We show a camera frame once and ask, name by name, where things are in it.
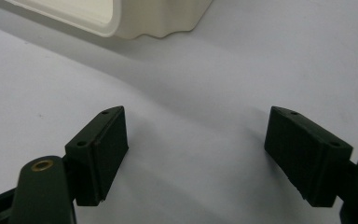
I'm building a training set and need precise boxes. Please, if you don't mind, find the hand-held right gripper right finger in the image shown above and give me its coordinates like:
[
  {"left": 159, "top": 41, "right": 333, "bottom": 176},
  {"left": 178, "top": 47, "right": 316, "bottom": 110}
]
[{"left": 264, "top": 105, "right": 354, "bottom": 208}]

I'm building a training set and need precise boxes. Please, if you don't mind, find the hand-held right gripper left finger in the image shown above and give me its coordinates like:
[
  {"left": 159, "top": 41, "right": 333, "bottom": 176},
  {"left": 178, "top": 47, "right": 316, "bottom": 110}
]
[{"left": 64, "top": 105, "right": 130, "bottom": 207}]

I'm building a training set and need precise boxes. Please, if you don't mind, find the cream plastic bin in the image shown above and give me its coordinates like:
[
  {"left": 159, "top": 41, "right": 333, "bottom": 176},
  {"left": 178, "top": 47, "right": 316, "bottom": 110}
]
[{"left": 4, "top": 0, "right": 213, "bottom": 40}]

